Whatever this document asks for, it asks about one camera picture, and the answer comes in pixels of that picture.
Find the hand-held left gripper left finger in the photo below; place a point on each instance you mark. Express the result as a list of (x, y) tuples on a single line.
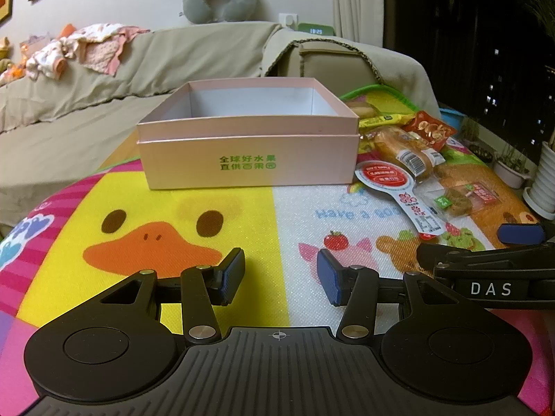
[(232, 275)]

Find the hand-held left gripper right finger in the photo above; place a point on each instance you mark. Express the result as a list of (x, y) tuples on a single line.
[(329, 279)]

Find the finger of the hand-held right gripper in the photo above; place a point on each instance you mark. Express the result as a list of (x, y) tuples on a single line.
[(520, 234), (468, 261)]

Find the white packet red round label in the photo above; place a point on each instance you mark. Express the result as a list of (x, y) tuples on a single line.
[(386, 180)]

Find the pale pink cardboard box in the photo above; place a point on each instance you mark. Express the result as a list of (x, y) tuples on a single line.
[(243, 147)]

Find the clear bread packet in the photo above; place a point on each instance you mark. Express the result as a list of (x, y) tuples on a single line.
[(401, 149)]

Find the red snack packet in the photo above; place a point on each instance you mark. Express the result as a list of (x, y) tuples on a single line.
[(429, 130)]

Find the yellow snack packet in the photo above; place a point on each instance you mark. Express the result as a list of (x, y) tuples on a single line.
[(381, 121)]

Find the clear packet red label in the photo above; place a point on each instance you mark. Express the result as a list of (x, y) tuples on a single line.
[(484, 193)]

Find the white ribbed plant pot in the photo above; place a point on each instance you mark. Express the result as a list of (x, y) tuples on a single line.
[(542, 182)]

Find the clear brown pastry packet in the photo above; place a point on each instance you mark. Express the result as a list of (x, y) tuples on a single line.
[(455, 201)]

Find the white round plant pot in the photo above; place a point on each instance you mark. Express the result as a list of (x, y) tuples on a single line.
[(514, 173)]

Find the colourful cartoon play mat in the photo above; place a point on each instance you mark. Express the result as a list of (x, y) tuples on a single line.
[(295, 212)]

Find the small potted plant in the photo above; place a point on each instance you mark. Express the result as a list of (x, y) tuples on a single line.
[(475, 138)]

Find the blue plastic bucket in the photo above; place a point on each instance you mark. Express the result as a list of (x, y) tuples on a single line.
[(453, 117)]

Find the dark glass balcony door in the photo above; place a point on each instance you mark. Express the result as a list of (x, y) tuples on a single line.
[(459, 52)]

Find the tan sofa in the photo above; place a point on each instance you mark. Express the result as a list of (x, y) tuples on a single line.
[(329, 63)]

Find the green digital clock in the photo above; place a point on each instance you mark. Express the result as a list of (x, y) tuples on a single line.
[(316, 29)]

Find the pink ruffled cloth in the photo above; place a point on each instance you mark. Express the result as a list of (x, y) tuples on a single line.
[(102, 56)]

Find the white floral baby garment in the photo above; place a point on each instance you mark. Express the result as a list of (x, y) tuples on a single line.
[(104, 32)]

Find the white curtain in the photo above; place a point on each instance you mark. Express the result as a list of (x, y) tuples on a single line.
[(357, 4)]

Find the orange printed baby garment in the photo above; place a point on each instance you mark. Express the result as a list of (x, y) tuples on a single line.
[(45, 58)]

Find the orange plush toy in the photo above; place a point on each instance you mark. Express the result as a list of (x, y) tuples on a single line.
[(8, 63)]

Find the white wall socket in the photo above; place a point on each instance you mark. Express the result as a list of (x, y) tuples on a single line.
[(288, 21)]

